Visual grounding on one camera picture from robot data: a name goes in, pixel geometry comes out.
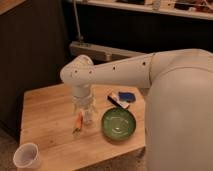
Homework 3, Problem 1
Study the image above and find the background shelf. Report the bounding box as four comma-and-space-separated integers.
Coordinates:
68, 0, 213, 21

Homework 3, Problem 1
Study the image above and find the clear plastic bottle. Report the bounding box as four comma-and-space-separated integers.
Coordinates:
81, 105, 97, 125

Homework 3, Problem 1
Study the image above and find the green ceramic bowl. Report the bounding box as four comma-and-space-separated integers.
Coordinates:
101, 107, 136, 141

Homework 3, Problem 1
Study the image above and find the grey metal beam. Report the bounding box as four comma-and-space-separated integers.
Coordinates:
69, 41, 141, 62

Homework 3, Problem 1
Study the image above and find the orange toy carrot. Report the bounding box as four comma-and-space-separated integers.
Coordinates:
73, 112, 83, 134

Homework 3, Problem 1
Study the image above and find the blue cloth object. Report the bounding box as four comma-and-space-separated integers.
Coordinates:
118, 92, 136, 103

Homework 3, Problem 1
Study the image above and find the wooden table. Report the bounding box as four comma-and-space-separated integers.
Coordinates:
20, 84, 145, 171

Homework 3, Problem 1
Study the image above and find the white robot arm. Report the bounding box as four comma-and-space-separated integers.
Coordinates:
60, 49, 213, 171

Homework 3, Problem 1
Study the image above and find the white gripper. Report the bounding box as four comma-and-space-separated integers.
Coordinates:
72, 85, 94, 124

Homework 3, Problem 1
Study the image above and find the thin metal pole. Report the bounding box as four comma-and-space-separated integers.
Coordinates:
73, 0, 83, 44

